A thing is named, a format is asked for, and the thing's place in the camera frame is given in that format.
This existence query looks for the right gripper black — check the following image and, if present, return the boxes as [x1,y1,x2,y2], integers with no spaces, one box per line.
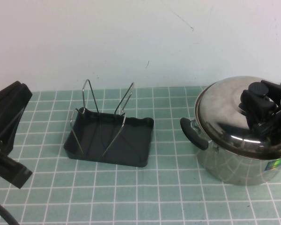
[240,79,281,145]

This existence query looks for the stainless steel lid black knob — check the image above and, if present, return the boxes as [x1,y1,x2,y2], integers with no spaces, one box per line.
[194,75,281,158]

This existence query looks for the black tray wire lid rack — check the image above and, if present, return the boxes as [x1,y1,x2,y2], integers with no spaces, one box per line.
[63,79,155,169]

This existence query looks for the green white checked tablecloth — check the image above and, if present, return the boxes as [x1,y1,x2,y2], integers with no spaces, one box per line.
[0,85,281,225]

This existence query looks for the stainless steel pot black handles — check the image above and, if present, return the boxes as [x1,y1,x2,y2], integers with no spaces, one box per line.
[179,72,281,187]

